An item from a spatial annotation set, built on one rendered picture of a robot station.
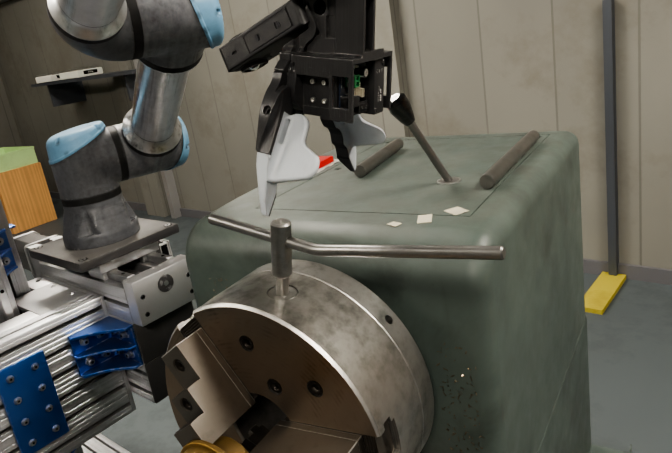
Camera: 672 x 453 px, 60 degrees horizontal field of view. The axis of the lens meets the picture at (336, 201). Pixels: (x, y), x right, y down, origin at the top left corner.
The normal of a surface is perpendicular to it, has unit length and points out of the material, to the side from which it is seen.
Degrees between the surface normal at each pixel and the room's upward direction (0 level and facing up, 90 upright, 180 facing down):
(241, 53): 88
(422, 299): 90
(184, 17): 101
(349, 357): 49
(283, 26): 88
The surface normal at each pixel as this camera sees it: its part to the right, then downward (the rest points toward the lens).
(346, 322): 0.40, -0.73
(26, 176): 0.79, 0.05
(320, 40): -0.54, 0.31
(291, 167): -0.45, -0.25
